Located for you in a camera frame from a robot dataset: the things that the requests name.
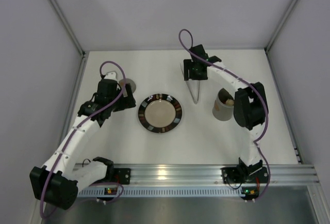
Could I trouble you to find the white steamed bun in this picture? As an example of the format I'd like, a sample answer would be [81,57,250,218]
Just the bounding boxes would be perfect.
[225,99,235,106]

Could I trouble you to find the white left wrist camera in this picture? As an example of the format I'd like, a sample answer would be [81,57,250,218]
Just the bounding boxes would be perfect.
[102,71,117,81]

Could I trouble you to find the grey cylindrical lunch container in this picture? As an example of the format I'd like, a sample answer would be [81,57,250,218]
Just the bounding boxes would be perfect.
[212,88,234,121]

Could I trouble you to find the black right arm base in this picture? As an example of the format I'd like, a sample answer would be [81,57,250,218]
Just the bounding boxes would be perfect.
[221,167,269,185]

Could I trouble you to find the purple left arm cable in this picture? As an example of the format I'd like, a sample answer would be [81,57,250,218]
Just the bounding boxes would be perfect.
[40,61,127,219]

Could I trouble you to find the grey container lid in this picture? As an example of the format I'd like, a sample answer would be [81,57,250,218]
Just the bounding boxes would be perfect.
[119,78,136,93]

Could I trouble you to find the black patterned round plate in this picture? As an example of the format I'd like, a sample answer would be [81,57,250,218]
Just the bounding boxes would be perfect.
[138,93,183,134]

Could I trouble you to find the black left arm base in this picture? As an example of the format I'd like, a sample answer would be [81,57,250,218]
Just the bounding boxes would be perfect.
[111,168,131,185]

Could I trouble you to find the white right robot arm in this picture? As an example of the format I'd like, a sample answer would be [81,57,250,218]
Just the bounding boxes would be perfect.
[183,44,269,181]

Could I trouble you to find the right aluminium frame post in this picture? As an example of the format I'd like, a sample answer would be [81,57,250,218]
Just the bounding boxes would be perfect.
[264,0,300,55]

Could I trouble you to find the aluminium frame post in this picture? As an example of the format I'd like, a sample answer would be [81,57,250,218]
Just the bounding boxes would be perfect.
[47,0,86,57]
[264,0,300,55]

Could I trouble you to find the aluminium mounting rail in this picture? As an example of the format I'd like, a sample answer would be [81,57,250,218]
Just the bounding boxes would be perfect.
[114,164,320,187]

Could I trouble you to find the metal serving tongs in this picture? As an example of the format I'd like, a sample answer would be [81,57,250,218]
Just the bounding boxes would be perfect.
[185,79,201,105]

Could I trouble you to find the slotted grey cable duct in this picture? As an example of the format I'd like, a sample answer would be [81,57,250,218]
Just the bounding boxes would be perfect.
[78,186,244,198]

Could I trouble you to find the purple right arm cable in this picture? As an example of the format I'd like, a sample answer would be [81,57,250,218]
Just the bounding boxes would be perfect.
[178,29,271,204]

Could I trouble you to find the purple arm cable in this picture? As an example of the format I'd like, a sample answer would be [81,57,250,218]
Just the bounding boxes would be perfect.
[40,61,127,219]
[178,29,271,204]

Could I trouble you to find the left aluminium frame post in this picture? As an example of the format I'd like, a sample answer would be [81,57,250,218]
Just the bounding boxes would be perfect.
[47,0,86,57]

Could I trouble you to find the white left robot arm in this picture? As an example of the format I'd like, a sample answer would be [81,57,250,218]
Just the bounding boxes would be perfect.
[29,78,136,210]

